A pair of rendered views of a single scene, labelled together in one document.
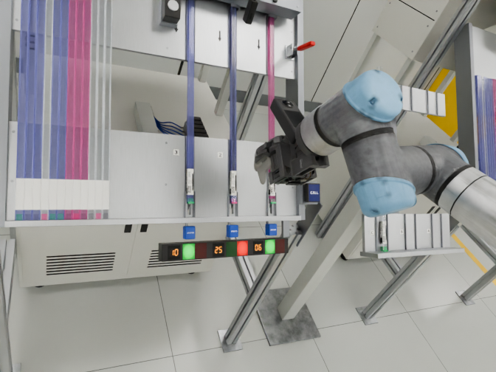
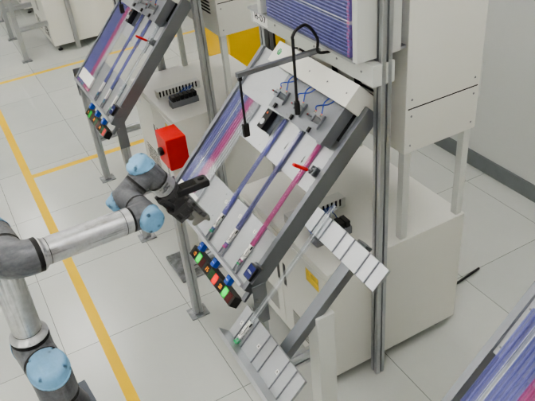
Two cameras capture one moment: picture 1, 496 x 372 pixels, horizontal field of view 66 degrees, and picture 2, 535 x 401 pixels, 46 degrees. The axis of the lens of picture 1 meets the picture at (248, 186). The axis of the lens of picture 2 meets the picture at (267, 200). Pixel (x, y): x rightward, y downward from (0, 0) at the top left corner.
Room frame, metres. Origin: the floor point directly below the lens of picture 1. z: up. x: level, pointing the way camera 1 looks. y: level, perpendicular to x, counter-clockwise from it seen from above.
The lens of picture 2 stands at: (1.15, -1.68, 2.14)
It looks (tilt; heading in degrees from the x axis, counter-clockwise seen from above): 35 degrees down; 99
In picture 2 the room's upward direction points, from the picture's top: 6 degrees counter-clockwise
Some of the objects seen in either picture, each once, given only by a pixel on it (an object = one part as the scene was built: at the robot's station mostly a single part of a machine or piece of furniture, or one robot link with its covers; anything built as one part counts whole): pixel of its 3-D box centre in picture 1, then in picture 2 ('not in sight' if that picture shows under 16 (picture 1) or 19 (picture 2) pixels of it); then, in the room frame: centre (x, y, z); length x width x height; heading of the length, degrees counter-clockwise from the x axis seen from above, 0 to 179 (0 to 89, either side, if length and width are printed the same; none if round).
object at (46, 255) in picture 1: (124, 175); (345, 256); (1.14, 0.47, 0.31); 0.70 x 0.65 x 0.62; 124
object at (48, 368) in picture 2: not in sight; (51, 375); (0.27, -0.53, 0.72); 0.13 x 0.12 x 0.14; 133
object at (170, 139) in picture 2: not in sight; (183, 201); (0.35, 0.81, 0.39); 0.24 x 0.24 x 0.78; 34
